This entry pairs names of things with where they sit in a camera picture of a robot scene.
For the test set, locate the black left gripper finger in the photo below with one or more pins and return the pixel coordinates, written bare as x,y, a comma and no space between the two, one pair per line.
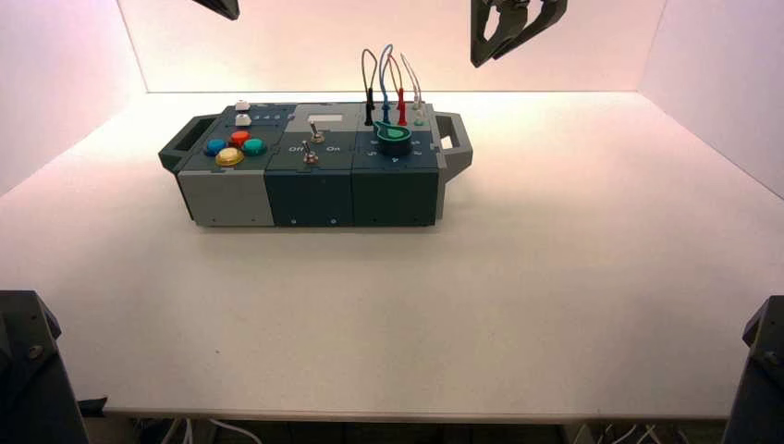
223,6

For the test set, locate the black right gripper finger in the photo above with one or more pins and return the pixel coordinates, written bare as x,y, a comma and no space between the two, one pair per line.
548,18
478,37

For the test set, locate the green round push button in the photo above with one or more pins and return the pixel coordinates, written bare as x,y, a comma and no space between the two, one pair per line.
253,146

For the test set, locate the small white square button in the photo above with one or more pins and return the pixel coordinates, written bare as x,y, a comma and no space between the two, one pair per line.
242,105
243,119

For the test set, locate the red round push button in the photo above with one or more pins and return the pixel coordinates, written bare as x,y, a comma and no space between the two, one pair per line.
239,138

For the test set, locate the blue round push button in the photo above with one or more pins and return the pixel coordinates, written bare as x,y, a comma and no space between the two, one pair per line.
215,146

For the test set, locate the green rotary knob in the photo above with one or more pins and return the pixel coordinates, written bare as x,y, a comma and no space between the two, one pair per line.
393,141

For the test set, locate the grey and blue control box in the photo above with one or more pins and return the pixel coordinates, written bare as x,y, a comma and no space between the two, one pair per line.
309,190

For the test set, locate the metal toggle switch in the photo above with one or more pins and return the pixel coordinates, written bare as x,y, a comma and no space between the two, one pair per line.
310,156
315,133

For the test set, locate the black bracket under table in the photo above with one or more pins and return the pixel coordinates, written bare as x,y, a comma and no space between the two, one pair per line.
92,408

